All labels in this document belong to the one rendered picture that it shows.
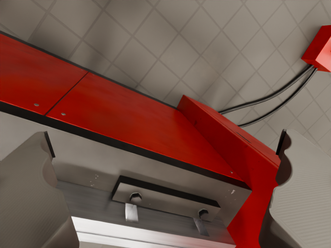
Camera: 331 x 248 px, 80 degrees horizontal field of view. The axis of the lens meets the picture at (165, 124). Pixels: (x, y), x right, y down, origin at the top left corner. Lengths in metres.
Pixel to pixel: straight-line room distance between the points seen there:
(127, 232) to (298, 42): 1.64
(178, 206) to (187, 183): 0.06
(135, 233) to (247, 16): 1.38
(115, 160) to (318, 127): 1.96
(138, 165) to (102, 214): 0.13
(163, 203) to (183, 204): 0.06
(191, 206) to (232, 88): 1.10
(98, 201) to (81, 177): 0.07
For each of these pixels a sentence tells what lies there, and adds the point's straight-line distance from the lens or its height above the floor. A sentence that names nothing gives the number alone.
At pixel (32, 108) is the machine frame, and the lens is 0.53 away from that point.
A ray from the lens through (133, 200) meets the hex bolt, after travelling 0.50.
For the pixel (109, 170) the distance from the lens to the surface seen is 0.50.
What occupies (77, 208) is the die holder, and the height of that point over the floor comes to 0.95.
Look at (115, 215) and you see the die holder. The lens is 0.49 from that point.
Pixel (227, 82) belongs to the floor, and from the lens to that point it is 1.51.
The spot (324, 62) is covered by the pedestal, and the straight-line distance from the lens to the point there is 1.82.
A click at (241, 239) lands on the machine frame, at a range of 0.71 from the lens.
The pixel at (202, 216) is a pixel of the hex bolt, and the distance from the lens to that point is 0.60.
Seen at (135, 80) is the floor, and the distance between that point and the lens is 1.31.
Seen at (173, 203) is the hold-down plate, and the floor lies 0.90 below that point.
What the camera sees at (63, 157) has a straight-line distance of 0.50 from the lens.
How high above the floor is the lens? 1.29
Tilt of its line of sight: 65 degrees down
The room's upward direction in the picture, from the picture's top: 150 degrees clockwise
